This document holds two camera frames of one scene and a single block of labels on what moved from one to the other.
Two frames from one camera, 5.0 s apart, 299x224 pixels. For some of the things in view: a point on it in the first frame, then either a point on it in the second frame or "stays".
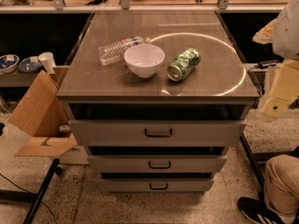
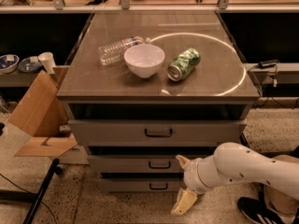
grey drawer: [157, 163] stays
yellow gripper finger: [266, 35] -> [183, 161]
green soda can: [183, 64] stays
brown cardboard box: [43, 114] stays
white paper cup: [48, 61] stays
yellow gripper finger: [285, 89] -> [184, 202]
